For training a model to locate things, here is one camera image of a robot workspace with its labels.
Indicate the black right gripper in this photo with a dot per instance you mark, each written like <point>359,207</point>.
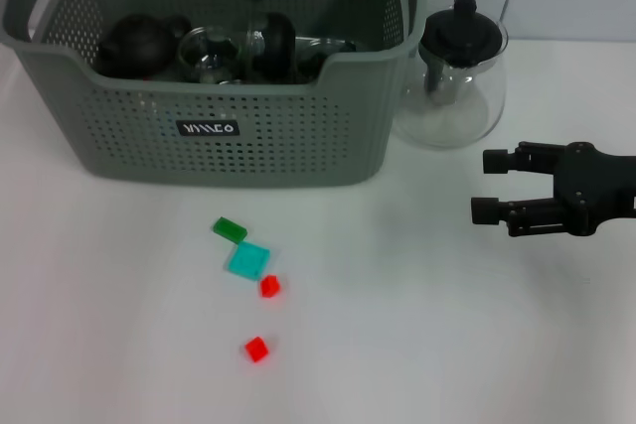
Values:
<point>596,185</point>

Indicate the grey-green perforated storage bin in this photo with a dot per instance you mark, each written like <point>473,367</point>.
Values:
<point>298,146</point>

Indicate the black clay teapot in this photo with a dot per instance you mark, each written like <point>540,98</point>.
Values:
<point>136,44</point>

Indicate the glass teapot with black lid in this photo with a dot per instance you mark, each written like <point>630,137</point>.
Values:
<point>462,32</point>

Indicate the small red stud brick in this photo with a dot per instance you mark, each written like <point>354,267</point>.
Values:
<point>270,287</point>

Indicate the opaque green two-stud brick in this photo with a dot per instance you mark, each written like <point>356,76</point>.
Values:
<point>229,229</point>

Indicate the teal square brick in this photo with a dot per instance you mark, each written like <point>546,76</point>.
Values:
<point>248,260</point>

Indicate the orange-red small square brick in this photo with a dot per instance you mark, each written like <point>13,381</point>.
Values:
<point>257,349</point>

